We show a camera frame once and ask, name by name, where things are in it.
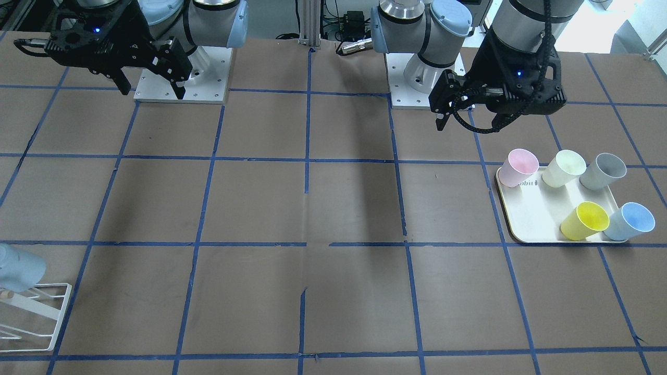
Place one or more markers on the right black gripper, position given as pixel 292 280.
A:
pixel 136 32

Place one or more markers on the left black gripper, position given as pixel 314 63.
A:
pixel 489 61

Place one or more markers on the light blue plastic cup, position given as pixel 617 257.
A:
pixel 630 220

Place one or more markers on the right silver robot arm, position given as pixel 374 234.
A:
pixel 160 36

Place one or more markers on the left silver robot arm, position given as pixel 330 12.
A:
pixel 436 31

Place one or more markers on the pink plastic cup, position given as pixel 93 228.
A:
pixel 520 165

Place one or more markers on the pale green plastic cup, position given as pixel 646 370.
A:
pixel 565 166

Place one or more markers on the grey plastic cup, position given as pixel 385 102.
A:
pixel 605 169

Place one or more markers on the yellow plastic cup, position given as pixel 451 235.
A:
pixel 586 219

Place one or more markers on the blue cup on rack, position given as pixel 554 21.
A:
pixel 20 270

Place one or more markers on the cream plastic tray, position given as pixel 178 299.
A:
pixel 535 211

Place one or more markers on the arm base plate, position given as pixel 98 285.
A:
pixel 207 84
pixel 411 80

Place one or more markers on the white wire cup rack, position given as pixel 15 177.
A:
pixel 41 311

